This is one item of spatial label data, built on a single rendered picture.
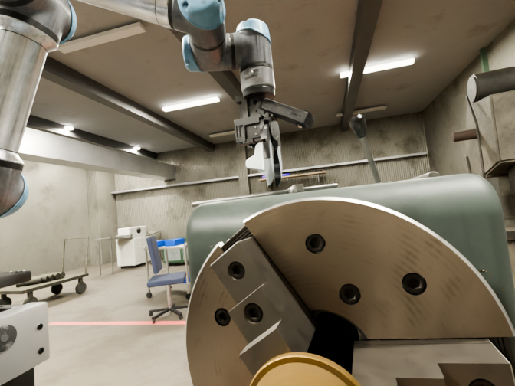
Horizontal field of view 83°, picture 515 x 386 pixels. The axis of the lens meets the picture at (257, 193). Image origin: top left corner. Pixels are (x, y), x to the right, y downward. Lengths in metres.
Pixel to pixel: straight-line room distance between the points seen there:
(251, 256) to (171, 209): 10.11
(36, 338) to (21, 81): 0.50
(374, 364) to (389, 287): 0.07
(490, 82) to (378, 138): 5.41
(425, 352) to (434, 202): 0.22
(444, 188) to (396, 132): 8.94
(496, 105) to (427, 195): 3.25
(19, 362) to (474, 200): 0.67
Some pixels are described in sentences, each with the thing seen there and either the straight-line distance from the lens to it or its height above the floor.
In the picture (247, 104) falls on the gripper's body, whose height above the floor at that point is 1.47.
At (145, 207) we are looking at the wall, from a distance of 10.90.
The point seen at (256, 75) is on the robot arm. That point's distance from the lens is 0.67.
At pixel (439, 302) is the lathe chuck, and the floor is 1.14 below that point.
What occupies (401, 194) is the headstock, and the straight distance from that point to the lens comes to 0.46.
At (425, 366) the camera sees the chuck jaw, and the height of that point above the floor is 1.11.
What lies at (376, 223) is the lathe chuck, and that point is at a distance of 0.29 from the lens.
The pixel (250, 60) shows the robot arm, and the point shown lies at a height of 1.55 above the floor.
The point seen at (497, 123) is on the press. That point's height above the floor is 1.84.
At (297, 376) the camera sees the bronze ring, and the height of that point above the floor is 1.12.
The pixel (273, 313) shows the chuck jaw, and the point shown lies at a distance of 0.26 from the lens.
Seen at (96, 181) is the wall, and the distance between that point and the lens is 11.12.
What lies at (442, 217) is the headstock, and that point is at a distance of 0.45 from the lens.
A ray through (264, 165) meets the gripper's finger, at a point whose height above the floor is 1.32.
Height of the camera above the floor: 1.23
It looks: 4 degrees up
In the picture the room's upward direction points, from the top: 6 degrees counter-clockwise
